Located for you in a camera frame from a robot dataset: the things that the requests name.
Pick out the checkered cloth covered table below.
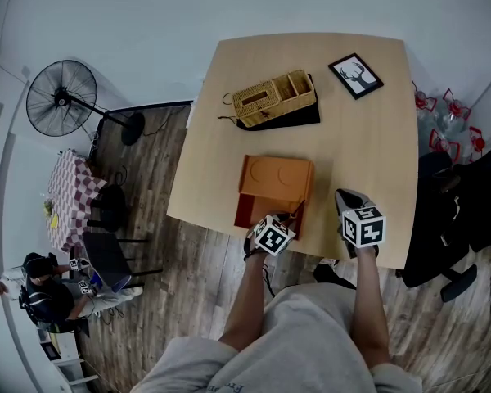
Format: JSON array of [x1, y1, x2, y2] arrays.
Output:
[[45, 148, 108, 253]]

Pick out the black chair blue seat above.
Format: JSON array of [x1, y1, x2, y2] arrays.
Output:
[[81, 230, 164, 294]]

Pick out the light wooden table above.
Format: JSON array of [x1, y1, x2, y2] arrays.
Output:
[[166, 32, 420, 270]]

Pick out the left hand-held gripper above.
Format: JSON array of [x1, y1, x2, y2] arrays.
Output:
[[243, 210, 300, 261]]

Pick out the black framed antler picture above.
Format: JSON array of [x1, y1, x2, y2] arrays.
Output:
[[327, 52, 385, 101]]

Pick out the person's left forearm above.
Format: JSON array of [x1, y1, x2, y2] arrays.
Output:
[[218, 251, 277, 354]]

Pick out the black round stool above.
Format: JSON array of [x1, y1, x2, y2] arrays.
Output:
[[85, 165, 128, 233]]

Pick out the white shelf unit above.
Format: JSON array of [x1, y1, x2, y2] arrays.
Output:
[[36, 327, 101, 388]]

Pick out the person's right forearm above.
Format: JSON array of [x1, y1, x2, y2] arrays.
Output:
[[349, 246, 392, 370]]

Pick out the black standing fan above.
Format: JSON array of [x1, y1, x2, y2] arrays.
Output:
[[25, 59, 146, 147]]

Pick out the orange box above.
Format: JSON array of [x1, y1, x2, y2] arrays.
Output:
[[233, 154, 315, 241]]

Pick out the person's black trouser legs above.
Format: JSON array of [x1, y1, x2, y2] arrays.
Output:
[[313, 263, 357, 290]]

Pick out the clear water jug red handle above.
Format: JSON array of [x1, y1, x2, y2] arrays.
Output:
[[467, 125, 487, 164], [439, 88, 473, 133], [427, 128, 462, 164], [412, 80, 439, 126]]

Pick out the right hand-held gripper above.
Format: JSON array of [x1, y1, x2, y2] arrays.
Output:
[[335, 187, 387, 260]]

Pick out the woven wicker basket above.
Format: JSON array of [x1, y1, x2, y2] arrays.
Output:
[[232, 69, 316, 129]]

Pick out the person's grey shirt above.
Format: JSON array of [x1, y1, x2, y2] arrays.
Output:
[[130, 282, 425, 393]]

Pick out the black office chair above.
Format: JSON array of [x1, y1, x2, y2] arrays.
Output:
[[394, 131, 491, 304]]

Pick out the small black picture frame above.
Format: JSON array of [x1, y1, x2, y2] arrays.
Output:
[[40, 339, 62, 363]]

